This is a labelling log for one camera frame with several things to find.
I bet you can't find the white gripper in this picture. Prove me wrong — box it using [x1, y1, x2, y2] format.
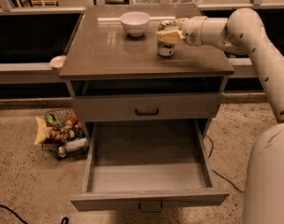
[157, 16, 206, 46]

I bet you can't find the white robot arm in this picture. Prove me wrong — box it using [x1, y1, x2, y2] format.
[157, 7, 284, 224]

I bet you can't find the closed grey top drawer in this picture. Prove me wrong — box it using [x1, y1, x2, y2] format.
[71, 93, 220, 122]

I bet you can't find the grey drawer cabinet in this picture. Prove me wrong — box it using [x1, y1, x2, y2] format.
[58, 3, 235, 213]

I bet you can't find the open grey middle drawer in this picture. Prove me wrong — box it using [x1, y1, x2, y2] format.
[71, 119, 230, 212]

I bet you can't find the white ceramic bowl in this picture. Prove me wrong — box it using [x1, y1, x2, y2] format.
[120, 11, 150, 36]

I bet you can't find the small round white dish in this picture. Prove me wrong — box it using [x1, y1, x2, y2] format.
[50, 55, 66, 69]

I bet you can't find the clear plastic bottle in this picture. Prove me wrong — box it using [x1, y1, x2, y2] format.
[57, 138, 89, 158]

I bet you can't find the yellow chip bag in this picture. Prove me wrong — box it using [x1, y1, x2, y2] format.
[35, 117, 52, 145]

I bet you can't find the black floor cable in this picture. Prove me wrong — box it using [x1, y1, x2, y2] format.
[205, 133, 246, 194]

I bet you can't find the wire basket of snacks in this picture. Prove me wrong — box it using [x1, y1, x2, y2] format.
[41, 108, 89, 160]

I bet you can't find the black cable left floor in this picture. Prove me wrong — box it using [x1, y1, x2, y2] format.
[0, 191, 70, 224]

